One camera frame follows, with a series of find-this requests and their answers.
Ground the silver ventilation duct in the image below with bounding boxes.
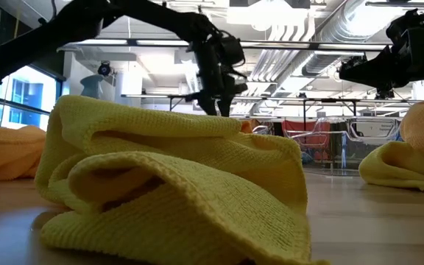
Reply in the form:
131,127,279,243
302,0,388,77

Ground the black beam with light strips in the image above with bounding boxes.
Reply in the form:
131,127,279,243
55,38,393,52

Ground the white ceiling air unit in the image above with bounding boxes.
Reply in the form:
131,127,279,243
226,0,316,32

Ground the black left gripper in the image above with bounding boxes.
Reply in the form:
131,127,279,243
185,33,249,117

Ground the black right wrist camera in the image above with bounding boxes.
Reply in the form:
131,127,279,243
385,9,424,48

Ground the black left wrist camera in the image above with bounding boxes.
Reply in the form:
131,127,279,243
217,32,247,68

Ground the yellow microfiber towel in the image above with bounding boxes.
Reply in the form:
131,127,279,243
34,94,331,265
358,141,424,192

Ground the pale blue air freshener bottle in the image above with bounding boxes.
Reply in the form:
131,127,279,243
79,73,105,100

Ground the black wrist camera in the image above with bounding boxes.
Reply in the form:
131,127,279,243
217,32,247,68
385,9,424,48

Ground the round black ceiling camera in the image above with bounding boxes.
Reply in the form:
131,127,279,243
96,60,112,77

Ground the large glass window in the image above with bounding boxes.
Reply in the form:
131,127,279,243
0,66,64,130

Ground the black framed background table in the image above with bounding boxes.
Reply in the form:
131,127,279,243
121,93,360,122

